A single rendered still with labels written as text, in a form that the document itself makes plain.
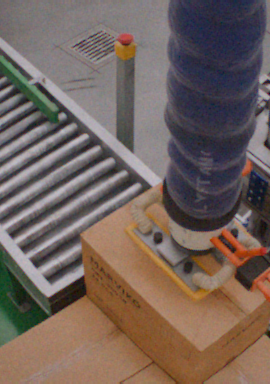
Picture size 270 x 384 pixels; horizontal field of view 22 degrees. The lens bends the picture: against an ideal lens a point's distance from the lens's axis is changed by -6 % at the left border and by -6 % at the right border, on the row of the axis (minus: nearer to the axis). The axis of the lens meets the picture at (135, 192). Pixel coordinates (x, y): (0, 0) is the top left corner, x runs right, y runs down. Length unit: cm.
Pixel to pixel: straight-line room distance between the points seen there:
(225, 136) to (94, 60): 280
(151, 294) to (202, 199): 46
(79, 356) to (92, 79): 215
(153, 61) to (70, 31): 66
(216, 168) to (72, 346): 106
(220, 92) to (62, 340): 134
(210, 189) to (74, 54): 275
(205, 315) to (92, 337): 56
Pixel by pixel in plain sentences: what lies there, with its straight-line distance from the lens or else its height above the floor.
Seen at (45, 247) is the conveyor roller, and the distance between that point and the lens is 283.
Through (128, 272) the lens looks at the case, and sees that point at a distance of 228.
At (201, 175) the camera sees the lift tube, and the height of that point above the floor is 149.
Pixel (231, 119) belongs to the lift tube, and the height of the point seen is 171.
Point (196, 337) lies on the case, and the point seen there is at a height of 94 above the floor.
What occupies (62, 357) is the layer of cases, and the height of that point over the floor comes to 54.
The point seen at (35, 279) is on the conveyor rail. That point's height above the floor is 59.
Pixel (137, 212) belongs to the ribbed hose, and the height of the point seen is 113.
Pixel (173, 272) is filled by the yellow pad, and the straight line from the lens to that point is 213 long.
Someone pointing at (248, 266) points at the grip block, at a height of 120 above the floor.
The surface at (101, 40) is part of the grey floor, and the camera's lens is 461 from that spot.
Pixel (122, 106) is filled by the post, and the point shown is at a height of 63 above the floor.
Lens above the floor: 287
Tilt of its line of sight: 51 degrees down
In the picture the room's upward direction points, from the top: 1 degrees clockwise
